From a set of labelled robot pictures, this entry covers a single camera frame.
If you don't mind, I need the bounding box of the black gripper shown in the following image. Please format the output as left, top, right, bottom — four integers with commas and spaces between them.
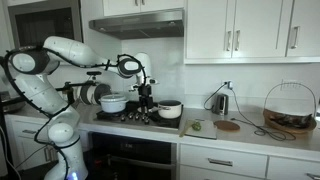
138, 84, 153, 115

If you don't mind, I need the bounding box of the grey round pan lid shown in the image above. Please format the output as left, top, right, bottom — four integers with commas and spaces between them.
136, 105, 161, 114

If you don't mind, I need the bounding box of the black cast iron grate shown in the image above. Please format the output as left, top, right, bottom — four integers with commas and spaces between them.
96, 109, 130, 122
149, 112, 183, 130

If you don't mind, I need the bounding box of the white saucepan dark inside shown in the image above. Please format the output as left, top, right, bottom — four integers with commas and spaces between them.
155, 99, 184, 120

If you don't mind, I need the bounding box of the stainless steel gas cooktop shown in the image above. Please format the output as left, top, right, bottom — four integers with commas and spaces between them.
93, 100, 185, 131

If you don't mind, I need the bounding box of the white dutch oven pot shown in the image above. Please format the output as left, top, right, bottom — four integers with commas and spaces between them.
99, 99, 130, 114

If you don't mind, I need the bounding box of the white dutch oven lid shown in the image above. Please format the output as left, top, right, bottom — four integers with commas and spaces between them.
99, 93, 129, 103

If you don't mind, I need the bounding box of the black built-in oven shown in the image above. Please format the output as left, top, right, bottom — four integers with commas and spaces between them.
89, 131, 178, 180

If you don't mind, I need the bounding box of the wooden utensil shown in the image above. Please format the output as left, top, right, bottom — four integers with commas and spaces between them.
178, 120, 195, 139

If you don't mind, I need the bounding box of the green pepper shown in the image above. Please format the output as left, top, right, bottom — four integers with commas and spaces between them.
191, 121, 203, 132

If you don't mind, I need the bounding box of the grey cutting board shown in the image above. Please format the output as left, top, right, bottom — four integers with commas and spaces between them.
183, 118, 219, 141

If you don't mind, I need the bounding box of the wide white drawer front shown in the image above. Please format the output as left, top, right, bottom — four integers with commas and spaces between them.
179, 143, 269, 180

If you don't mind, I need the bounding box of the silver electric kettle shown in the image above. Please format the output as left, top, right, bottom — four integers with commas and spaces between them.
211, 93, 230, 117

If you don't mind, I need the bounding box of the black boom rod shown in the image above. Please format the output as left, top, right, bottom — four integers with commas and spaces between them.
54, 70, 103, 96

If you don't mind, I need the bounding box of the stainless steel range hood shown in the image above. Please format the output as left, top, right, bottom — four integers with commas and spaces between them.
88, 8, 185, 41

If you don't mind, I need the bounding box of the round cork trivet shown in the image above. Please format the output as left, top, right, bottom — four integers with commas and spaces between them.
213, 119, 242, 133

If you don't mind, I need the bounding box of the white base cabinet door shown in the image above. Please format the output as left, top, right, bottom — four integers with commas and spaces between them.
14, 135, 60, 170

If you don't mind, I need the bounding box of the stainless steel microwave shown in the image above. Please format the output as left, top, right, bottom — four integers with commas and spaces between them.
7, 0, 84, 51

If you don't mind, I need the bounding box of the dark produce pile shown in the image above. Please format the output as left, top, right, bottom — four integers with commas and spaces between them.
275, 112, 315, 130

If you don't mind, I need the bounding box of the silver oven door handle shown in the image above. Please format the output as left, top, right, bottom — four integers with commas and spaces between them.
109, 154, 175, 168

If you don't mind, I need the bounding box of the black kettle power cable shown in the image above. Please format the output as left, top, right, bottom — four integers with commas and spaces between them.
203, 82, 229, 111

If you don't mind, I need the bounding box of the white wall power outlet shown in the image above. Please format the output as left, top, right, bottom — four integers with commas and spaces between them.
222, 79, 235, 91

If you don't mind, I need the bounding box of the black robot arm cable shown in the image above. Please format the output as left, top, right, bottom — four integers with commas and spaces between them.
0, 46, 148, 180

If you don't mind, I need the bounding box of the long black coiled cable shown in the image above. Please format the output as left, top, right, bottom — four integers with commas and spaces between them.
229, 87, 297, 143

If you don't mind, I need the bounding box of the wicker basket with wire handle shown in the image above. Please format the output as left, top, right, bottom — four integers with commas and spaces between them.
262, 82, 318, 136

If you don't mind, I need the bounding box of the white wall switch plate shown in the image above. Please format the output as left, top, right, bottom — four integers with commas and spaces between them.
280, 79, 303, 91

